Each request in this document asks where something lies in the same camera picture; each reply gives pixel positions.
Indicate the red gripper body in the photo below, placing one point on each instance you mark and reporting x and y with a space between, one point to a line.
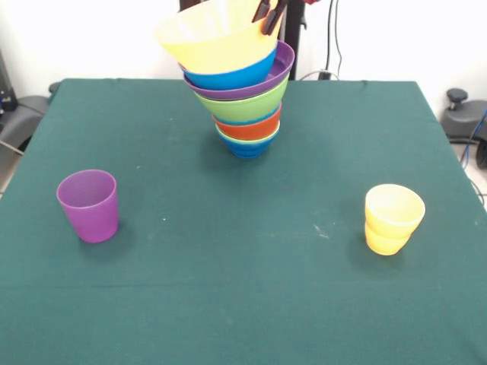
311 1

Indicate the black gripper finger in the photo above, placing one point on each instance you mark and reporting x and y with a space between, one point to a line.
272 21
260 11

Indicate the large orange bowl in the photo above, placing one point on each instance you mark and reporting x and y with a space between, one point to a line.
213 42

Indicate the large green bowl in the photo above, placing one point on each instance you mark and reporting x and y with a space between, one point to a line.
243 106

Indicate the red small bowl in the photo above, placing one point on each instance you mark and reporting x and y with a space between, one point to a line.
247 131

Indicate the dark blue small bowl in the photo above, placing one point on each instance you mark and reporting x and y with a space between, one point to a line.
247 150

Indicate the large purple bowl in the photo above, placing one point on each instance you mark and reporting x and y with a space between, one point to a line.
281 64

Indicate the large blue bowl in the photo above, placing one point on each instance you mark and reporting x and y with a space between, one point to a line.
236 78

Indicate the purple cup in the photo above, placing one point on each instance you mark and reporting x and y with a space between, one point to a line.
91 216

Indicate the dark green tablecloth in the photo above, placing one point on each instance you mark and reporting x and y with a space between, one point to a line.
76 304

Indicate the black pedestal leg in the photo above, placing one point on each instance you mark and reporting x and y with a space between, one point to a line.
23 114
460 118

